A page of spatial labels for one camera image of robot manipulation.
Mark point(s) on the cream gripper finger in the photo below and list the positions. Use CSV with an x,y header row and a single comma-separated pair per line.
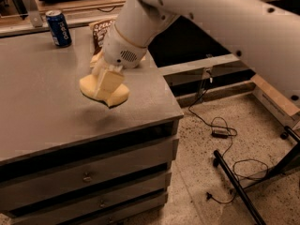
x,y
108,80
98,63

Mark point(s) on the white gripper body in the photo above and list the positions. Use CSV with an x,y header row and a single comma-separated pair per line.
x,y
122,52

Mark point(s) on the yellow wavy sponge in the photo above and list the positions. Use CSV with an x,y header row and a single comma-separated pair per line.
x,y
88,86

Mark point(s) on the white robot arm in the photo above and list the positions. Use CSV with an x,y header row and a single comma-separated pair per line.
x,y
263,37

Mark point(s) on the brown yellow chips bag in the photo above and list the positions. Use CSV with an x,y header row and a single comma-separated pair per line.
x,y
99,30

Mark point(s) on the blue Pepsi can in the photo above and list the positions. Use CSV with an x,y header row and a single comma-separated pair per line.
x,y
58,28

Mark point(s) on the grey drawer cabinet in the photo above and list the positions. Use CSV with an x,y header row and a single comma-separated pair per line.
x,y
68,160

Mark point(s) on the cardboard box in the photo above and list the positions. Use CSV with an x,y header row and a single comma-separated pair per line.
x,y
287,113

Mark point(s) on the black metal stand base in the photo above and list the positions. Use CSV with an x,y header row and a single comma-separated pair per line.
x,y
286,165

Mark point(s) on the grey metal rail frame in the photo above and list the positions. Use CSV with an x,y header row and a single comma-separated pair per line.
x,y
207,68

